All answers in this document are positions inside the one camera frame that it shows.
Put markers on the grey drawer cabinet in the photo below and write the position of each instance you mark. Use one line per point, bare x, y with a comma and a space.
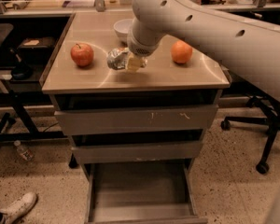
162, 83

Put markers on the silver 7up can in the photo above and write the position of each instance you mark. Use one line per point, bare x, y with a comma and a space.
117, 58

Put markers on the middle grey drawer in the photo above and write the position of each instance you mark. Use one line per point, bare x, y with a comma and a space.
138, 152

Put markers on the white sneaker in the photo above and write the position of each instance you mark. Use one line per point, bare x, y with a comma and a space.
19, 208

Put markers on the top grey drawer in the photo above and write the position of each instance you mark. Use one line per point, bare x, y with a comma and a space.
136, 120

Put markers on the red apple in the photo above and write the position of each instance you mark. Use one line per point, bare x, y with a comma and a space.
82, 54

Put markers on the black joystick device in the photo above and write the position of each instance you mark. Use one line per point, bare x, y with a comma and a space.
22, 70

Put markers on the plastic water bottle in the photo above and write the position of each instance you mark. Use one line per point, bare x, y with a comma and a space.
23, 150

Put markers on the black box with label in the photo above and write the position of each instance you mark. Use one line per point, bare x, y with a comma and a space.
40, 47

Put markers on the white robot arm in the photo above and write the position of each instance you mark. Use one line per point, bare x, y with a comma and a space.
247, 47

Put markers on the orange fruit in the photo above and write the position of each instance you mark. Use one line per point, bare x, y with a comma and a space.
181, 52

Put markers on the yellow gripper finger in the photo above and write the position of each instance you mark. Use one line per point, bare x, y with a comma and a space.
135, 63

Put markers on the white bowl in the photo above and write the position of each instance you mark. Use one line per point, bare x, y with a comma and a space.
122, 28

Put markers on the bottom grey open drawer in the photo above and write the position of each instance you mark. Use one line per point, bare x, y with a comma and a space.
153, 192

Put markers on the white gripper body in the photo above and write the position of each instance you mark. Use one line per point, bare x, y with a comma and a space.
140, 48

